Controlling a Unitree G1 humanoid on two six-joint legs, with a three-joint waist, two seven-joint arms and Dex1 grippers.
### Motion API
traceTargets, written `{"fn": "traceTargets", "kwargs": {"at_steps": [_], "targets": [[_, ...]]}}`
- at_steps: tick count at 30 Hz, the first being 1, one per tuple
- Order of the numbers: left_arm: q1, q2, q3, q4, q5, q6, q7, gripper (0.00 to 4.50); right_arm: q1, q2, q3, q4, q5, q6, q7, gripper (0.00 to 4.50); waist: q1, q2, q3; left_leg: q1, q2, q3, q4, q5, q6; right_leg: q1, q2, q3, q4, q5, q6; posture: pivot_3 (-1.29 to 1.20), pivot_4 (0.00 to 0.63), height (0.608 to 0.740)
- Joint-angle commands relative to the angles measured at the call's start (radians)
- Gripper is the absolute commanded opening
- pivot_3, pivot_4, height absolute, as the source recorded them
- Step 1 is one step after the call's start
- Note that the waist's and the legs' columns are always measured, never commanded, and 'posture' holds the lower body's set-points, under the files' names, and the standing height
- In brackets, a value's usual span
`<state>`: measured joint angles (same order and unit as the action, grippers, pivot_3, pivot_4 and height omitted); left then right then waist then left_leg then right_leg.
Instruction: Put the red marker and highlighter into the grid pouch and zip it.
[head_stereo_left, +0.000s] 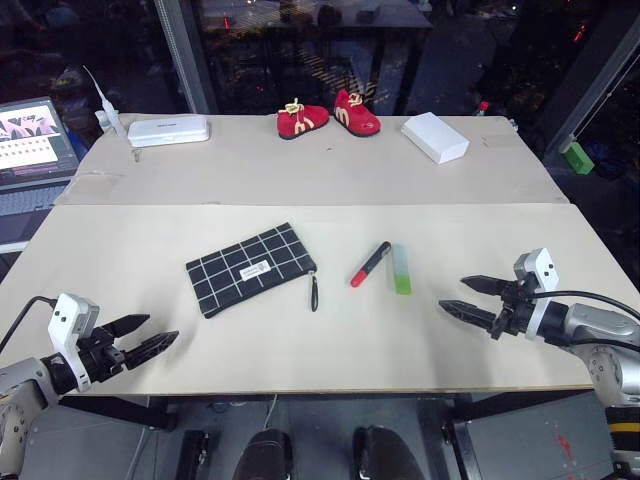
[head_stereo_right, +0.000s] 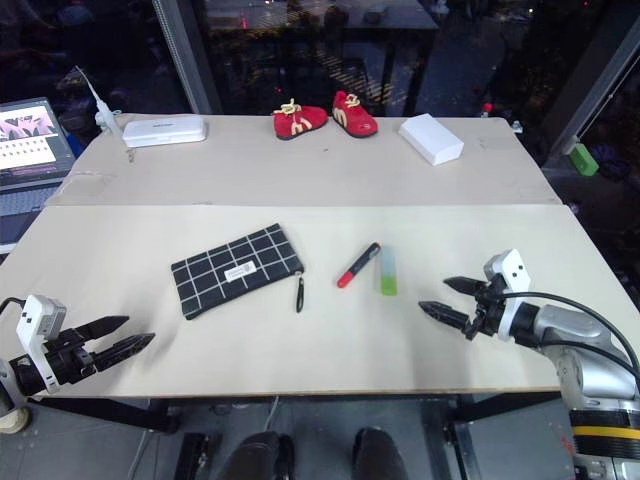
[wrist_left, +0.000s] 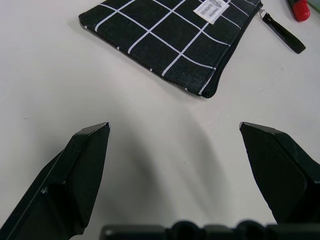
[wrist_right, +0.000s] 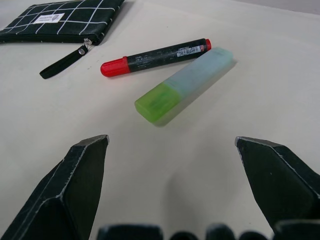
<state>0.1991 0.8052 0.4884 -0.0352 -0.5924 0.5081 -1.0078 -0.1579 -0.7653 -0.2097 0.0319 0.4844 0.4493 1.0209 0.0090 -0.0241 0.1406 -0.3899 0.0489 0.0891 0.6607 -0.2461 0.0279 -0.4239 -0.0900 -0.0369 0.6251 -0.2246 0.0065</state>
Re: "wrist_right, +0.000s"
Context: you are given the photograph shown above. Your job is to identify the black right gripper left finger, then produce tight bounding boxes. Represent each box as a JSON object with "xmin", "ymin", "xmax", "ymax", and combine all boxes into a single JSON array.
[{"xmin": 10, "ymin": 134, "xmax": 110, "ymax": 240}]

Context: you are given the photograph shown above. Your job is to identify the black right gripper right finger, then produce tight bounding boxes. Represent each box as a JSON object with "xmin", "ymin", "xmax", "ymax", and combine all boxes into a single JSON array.
[{"xmin": 234, "ymin": 136, "xmax": 320, "ymax": 228}]

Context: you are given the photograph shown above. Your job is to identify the black grid-pattern pencil pouch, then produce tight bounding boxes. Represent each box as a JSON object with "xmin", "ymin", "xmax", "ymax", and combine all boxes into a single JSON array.
[{"xmin": 0, "ymin": 0, "xmax": 126, "ymax": 81}]

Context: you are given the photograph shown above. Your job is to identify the green capped translucent highlighter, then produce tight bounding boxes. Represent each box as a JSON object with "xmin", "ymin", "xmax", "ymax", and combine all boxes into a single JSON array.
[{"xmin": 134, "ymin": 46, "xmax": 235, "ymax": 126}]

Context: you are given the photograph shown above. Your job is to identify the black marker with red cap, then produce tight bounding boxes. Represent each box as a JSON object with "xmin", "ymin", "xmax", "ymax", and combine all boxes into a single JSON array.
[{"xmin": 100, "ymin": 37, "xmax": 212, "ymax": 78}]

